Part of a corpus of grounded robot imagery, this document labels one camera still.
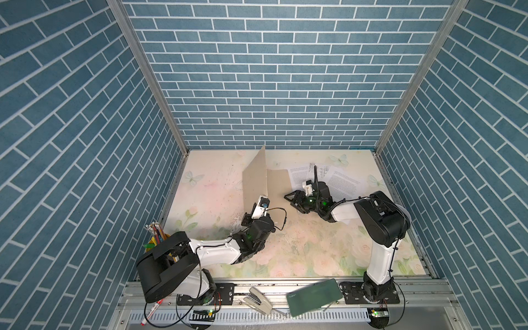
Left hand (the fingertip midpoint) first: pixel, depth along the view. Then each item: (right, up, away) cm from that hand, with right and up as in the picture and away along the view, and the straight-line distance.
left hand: (256, 205), depth 85 cm
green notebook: (+21, -31, -13) cm, 39 cm away
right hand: (+13, +1, +10) cm, 16 cm away
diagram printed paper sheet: (+34, +13, +26) cm, 45 cm away
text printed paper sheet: (+43, +6, +20) cm, 48 cm away
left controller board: (-18, -38, -13) cm, 45 cm away
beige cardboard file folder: (+7, +7, +21) cm, 23 cm away
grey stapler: (+2, -30, -15) cm, 34 cm away
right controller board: (+45, -38, -12) cm, 61 cm away
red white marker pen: (-34, -33, -16) cm, 51 cm away
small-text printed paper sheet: (+20, +11, +24) cm, 34 cm away
